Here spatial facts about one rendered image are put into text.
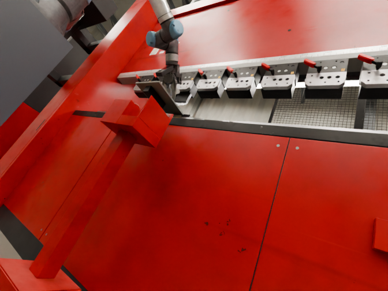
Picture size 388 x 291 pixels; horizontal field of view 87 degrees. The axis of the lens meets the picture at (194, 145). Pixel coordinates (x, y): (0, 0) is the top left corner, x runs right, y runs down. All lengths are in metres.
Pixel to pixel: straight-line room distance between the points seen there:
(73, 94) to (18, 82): 1.14
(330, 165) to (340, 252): 0.23
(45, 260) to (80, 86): 1.35
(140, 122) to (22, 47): 0.38
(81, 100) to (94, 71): 0.27
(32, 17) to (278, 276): 0.94
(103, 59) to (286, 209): 1.79
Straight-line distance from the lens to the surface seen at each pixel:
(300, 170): 0.71
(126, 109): 0.87
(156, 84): 1.10
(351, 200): 0.69
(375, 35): 1.30
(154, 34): 1.21
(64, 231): 0.83
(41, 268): 0.87
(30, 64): 0.76
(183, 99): 1.33
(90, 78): 1.94
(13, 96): 0.74
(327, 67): 1.15
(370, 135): 0.78
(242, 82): 1.17
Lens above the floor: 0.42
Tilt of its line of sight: 22 degrees up
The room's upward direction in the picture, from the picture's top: 25 degrees clockwise
